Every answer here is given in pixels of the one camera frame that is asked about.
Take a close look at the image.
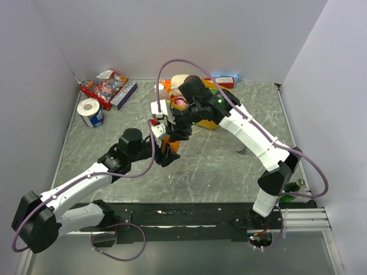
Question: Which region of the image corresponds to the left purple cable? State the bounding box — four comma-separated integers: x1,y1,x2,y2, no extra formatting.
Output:
11,120,158,253

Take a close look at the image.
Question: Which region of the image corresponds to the toilet paper roll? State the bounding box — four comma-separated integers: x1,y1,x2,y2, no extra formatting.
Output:
77,98,104,128

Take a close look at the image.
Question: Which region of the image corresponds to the blue red box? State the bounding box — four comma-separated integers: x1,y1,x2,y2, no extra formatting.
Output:
212,74,240,89

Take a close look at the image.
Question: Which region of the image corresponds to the orange packet box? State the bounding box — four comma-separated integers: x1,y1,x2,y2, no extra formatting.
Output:
159,79,171,89

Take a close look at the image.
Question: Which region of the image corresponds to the small orange juice bottle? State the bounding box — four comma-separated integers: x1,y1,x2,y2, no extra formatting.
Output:
161,136,180,153

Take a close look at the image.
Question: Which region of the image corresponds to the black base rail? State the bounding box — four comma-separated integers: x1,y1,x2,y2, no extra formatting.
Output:
81,202,282,244

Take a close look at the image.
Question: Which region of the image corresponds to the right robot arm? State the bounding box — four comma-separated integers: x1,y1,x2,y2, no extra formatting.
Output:
165,74,301,229

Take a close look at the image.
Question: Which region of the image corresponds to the brown plush toy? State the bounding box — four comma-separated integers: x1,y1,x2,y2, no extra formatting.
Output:
170,74,196,94

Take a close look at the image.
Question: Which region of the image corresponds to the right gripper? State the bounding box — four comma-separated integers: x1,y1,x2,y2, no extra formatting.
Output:
165,103,203,144

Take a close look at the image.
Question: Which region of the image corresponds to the purple toy onion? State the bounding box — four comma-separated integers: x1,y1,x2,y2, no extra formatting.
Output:
174,97,188,108

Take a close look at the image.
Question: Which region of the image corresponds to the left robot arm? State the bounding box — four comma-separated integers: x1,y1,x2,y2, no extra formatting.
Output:
11,125,180,253

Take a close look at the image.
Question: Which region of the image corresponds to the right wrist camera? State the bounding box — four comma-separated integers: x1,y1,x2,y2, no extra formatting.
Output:
150,99,175,124

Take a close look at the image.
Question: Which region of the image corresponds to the white bottle cap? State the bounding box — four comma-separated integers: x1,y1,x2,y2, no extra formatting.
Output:
154,83,166,92

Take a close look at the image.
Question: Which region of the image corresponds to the large clear plastic bottle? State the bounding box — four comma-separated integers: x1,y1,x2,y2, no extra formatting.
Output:
154,88,173,103

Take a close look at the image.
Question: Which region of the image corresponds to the green glass bottle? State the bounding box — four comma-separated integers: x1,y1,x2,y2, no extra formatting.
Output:
279,178,306,203

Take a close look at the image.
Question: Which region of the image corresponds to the red snack bag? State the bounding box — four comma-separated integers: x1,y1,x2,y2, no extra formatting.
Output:
80,69,130,111

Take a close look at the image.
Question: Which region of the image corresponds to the yellow plastic basket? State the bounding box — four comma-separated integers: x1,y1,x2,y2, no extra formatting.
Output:
170,78,218,130

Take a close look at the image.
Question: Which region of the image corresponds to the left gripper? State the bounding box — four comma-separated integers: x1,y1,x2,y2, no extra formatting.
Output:
129,136,179,166

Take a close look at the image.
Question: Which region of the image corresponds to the purple silver box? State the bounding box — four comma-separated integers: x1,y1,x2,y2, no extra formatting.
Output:
110,81,138,110

